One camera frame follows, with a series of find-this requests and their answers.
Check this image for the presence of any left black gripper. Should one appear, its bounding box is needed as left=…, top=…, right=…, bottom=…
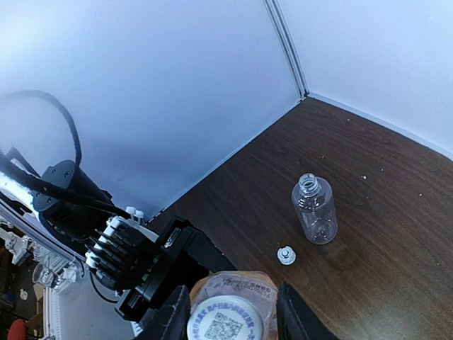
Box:
left=115, top=217, right=236, bottom=322

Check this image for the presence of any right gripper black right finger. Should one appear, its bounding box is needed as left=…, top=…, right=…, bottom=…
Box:
left=276, top=282, right=339, bottom=340

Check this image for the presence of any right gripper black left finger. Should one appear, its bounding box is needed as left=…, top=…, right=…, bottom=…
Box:
left=136, top=285, right=190, bottom=340

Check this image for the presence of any amber tea bottle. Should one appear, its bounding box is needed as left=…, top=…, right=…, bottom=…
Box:
left=186, top=271, right=278, bottom=340

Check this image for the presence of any white cap of clear bottle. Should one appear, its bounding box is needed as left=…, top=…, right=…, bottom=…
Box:
left=277, top=245, right=297, bottom=266

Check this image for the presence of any clear plastic bottle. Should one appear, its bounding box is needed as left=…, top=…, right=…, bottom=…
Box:
left=292, top=173, right=338, bottom=245

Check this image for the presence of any white cap of tea bottle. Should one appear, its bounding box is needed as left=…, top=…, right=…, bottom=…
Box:
left=187, top=295, right=265, bottom=340

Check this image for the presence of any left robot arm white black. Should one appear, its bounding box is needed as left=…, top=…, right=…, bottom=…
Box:
left=1, top=155, right=235, bottom=322

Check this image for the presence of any red round stool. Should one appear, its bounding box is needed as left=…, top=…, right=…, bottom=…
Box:
left=7, top=319, right=28, bottom=340

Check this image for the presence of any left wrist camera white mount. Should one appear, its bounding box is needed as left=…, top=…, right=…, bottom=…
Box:
left=86, top=206, right=160, bottom=290

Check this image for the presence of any left aluminium frame post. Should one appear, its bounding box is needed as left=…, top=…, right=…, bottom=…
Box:
left=263, top=0, right=310, bottom=101

